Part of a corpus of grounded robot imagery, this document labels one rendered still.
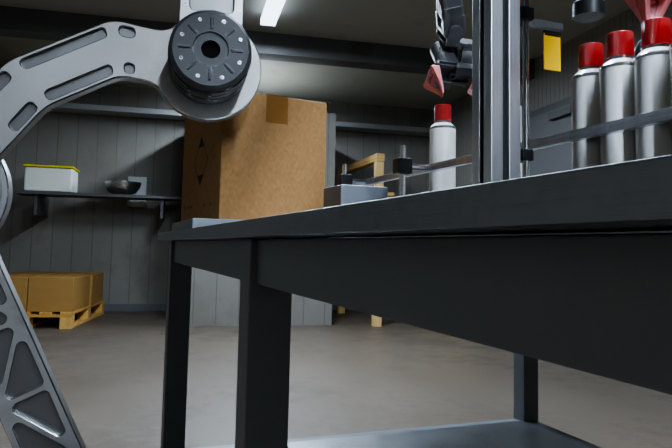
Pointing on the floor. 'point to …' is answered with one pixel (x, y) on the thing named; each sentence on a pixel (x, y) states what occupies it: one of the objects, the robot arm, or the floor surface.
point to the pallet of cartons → (60, 296)
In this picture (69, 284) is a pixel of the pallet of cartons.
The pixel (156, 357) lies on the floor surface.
